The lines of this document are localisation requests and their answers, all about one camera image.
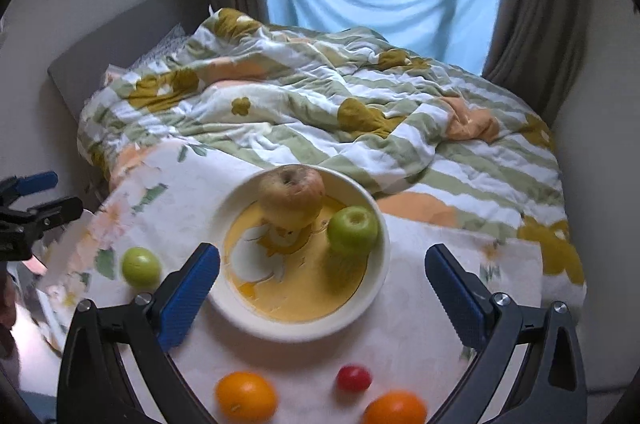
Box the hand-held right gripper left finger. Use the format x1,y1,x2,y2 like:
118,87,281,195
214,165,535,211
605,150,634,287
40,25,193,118
56,242,222,424

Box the small green fruit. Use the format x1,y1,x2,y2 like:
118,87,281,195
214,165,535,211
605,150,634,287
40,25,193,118
121,246,162,289

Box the red tomato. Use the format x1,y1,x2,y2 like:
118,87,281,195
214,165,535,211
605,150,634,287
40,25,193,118
336,364,373,392

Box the striped floral blanket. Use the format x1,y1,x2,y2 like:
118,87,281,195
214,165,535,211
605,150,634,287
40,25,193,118
77,8,587,299

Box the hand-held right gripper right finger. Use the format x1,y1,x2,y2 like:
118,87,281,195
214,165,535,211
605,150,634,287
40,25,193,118
424,244,588,424

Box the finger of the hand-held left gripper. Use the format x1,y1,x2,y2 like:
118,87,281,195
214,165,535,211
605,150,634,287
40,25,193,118
0,171,59,207
15,196,84,237

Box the yellowish apple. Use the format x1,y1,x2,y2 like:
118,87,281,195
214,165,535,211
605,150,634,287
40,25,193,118
257,164,326,232

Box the green apple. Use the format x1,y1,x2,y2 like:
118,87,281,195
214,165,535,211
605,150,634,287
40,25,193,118
327,206,379,257

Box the orange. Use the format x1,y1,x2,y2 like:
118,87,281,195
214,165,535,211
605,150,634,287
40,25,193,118
215,371,278,424
362,391,428,424

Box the grey headboard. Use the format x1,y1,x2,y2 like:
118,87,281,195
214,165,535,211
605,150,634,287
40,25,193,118
47,0,211,122

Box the white bowl with yellow inside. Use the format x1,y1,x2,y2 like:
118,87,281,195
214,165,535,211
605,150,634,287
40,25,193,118
206,165,391,344

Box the grey patterned pillow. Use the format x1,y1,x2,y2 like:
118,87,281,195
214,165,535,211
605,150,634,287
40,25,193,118
127,24,193,69

